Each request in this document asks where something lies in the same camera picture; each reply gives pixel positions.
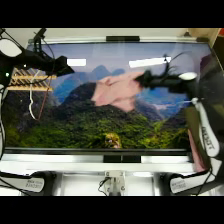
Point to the pink shirt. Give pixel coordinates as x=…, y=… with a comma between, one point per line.
x=115, y=90

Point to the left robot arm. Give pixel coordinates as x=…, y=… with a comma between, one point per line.
x=30, y=58

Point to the silver frame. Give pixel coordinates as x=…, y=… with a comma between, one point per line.
x=83, y=163

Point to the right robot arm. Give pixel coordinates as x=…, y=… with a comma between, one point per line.
x=208, y=133

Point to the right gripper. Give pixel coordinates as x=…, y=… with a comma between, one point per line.
x=146, y=80

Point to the pink garment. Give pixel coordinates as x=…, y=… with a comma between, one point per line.
x=196, y=153

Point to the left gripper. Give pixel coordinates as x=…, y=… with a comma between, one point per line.
x=62, y=66

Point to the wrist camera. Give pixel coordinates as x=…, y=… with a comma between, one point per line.
x=39, y=36
x=169, y=65

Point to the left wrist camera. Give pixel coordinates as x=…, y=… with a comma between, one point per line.
x=39, y=36

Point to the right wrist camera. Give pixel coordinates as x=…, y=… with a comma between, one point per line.
x=169, y=65

